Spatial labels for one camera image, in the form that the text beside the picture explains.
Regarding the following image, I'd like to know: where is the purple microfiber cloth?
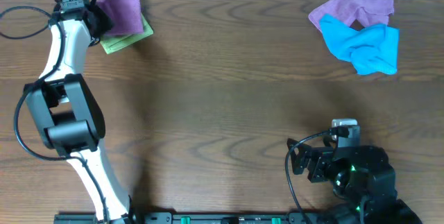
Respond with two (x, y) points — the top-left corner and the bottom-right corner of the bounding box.
(97, 0), (144, 36)

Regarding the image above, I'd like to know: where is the left black cable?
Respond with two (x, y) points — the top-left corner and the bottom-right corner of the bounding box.
(0, 6), (108, 224)

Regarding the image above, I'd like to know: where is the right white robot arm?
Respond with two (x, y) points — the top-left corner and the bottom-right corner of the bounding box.
(285, 135), (421, 224)

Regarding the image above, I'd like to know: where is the crumpled blue cloth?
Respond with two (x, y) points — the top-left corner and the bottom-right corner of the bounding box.
(319, 14), (400, 76)

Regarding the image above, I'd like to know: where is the purple cloth at back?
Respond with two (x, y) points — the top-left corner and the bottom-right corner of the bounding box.
(308, 0), (395, 31)

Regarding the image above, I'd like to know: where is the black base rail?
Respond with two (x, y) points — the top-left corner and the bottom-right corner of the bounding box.
(53, 212), (324, 224)

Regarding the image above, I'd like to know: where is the folded green cloth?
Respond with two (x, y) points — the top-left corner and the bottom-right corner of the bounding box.
(100, 15), (154, 54)

